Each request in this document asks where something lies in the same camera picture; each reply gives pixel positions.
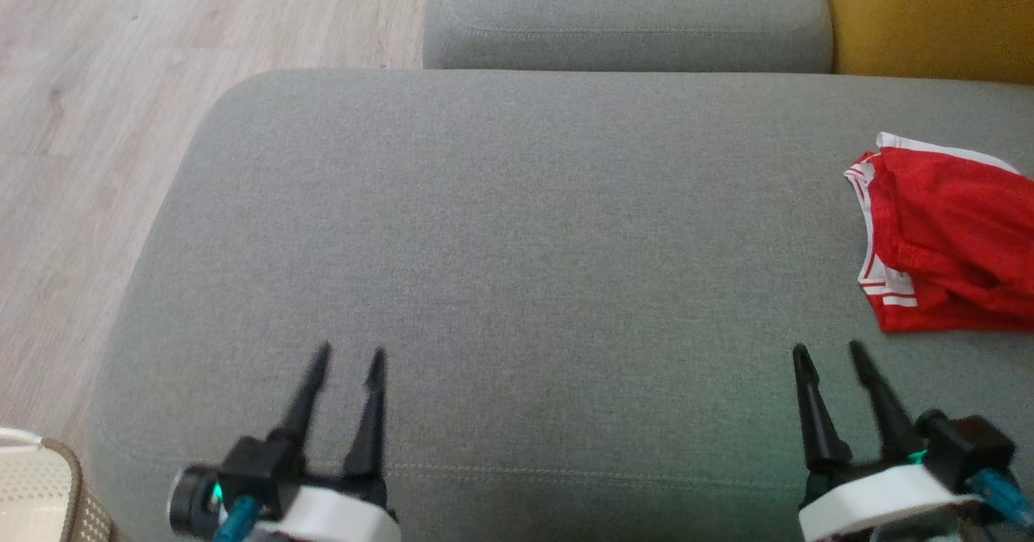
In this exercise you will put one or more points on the beige woven laundry basket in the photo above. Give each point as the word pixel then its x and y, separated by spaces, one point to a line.
pixel 40 493

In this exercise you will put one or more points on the red basketball jersey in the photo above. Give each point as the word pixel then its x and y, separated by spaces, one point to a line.
pixel 953 243

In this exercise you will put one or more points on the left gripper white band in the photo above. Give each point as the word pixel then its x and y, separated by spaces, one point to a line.
pixel 331 514

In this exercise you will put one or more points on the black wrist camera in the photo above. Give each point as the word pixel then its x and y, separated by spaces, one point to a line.
pixel 965 449
pixel 250 469

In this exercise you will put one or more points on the yellow sofa cushion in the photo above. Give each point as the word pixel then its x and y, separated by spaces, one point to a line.
pixel 929 17

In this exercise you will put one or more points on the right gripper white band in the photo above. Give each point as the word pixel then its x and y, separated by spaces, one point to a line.
pixel 872 502

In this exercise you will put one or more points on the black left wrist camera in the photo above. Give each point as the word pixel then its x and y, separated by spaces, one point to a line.
pixel 250 469

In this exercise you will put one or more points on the small grey sofa cushion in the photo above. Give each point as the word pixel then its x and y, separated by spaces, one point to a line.
pixel 630 13

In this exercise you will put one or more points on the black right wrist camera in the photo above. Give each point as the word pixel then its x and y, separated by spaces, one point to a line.
pixel 965 449

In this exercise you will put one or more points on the large grey sofa seat cushion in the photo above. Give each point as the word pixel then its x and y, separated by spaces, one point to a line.
pixel 525 283

